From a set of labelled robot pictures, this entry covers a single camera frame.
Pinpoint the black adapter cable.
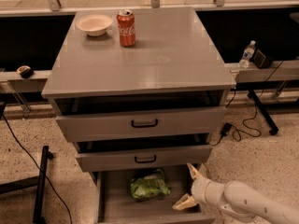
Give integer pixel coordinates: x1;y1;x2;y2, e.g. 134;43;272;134
210;59;285;147

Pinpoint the metal ledge support left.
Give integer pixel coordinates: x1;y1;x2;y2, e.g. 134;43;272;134
0;81;31;119

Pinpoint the grey middle drawer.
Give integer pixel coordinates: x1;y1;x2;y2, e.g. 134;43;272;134
76;145;212;172

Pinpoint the grey drawer cabinet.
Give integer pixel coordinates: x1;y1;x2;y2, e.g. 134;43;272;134
41;6;236;185

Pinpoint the white paper bowl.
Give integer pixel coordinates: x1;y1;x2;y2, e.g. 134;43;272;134
76;15;112;37

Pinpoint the black stand leg right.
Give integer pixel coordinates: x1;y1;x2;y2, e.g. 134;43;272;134
248;90;278;135

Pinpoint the grey top drawer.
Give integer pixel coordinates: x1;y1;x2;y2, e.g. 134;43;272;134
56;106;226;142

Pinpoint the grey bottom drawer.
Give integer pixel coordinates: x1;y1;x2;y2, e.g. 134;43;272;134
94;165;215;224

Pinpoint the black tape measure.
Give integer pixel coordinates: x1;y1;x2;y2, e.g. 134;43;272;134
17;65;34;78

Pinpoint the black stand leg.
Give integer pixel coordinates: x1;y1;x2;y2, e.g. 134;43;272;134
0;146;54;224
248;90;278;135

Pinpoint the black power adapter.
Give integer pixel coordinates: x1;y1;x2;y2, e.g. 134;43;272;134
221;123;232;137

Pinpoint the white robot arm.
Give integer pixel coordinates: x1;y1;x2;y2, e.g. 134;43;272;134
173;163;299;224

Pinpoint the black drawer handle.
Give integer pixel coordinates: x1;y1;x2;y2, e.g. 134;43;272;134
135;155;157;164
131;119;159;129

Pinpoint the green rice chip bag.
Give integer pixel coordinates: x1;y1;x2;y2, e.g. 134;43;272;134
130;169;171;200

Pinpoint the grey drawer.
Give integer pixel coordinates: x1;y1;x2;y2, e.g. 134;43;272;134
76;145;212;172
94;165;215;224
56;106;226;142

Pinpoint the black middle drawer handle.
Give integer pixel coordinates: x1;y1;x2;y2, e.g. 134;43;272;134
135;155;157;164

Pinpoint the black floor cable left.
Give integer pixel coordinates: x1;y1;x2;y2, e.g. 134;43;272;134
0;112;73;224

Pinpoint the red cola can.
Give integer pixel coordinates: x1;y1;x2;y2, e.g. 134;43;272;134
117;9;135;47

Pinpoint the small black box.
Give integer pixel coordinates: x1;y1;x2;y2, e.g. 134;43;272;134
253;49;273;69

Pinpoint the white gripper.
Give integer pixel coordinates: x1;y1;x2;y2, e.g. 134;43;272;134
173;163;228;211

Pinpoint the black top drawer handle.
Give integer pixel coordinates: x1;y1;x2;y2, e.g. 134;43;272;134
131;119;159;129

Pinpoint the black stand leg left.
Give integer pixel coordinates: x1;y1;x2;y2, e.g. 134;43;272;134
0;146;54;224

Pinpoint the clear water bottle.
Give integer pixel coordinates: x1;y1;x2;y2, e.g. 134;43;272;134
239;40;256;69

